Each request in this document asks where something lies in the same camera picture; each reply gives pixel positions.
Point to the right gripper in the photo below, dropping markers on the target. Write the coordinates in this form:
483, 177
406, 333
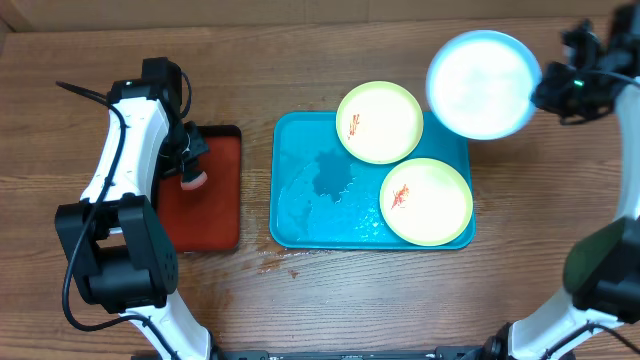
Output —
546, 96

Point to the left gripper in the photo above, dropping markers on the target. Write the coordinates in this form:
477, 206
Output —
200, 144

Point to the dark sponge with red base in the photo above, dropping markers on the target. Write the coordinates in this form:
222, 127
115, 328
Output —
193, 179

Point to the light blue plate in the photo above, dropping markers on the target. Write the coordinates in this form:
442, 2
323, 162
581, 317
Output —
479, 85

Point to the green plate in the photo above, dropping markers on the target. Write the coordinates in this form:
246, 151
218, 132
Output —
379, 122
426, 202

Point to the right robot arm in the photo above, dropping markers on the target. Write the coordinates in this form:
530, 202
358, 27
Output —
600, 289

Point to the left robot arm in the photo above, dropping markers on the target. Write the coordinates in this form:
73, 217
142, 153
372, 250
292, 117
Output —
122, 266

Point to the black and red tray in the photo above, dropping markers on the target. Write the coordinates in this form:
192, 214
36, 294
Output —
206, 219

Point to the teal plastic tray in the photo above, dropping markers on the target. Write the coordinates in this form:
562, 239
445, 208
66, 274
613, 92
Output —
326, 182

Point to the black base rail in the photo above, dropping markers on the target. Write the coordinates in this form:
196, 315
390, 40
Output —
440, 353

